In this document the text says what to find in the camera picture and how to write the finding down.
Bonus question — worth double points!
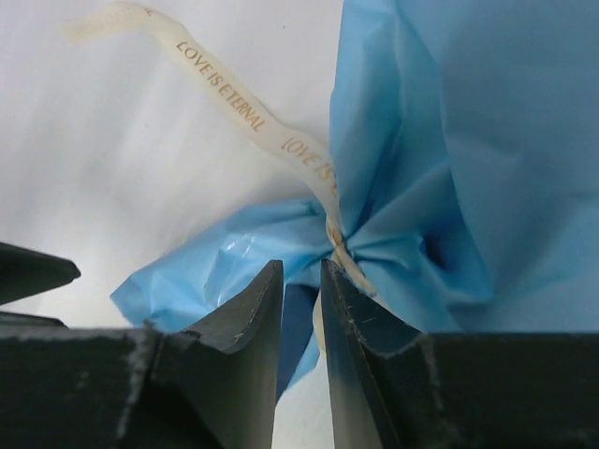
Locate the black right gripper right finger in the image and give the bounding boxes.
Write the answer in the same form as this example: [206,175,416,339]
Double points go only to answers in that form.
[321,260,598,448]

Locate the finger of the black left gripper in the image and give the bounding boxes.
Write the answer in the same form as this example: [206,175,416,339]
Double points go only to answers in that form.
[1,242,80,305]

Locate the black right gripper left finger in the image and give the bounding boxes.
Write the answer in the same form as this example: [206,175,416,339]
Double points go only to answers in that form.
[1,260,284,448]

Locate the cream printed ribbon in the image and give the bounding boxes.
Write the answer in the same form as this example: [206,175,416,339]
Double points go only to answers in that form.
[61,0,378,356]

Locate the blue flower bouquet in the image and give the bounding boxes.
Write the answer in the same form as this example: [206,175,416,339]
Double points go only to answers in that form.
[110,0,599,403]

